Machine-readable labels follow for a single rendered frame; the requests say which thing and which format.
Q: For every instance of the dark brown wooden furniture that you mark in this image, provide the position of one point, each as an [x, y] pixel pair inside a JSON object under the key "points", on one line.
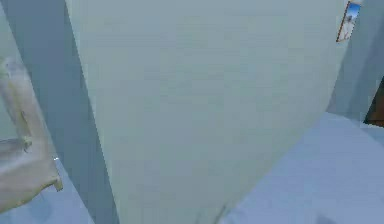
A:
{"points": [[376, 110]]}

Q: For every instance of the framed blue wall picture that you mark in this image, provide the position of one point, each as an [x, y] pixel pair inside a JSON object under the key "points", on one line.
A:
{"points": [[348, 20]]}

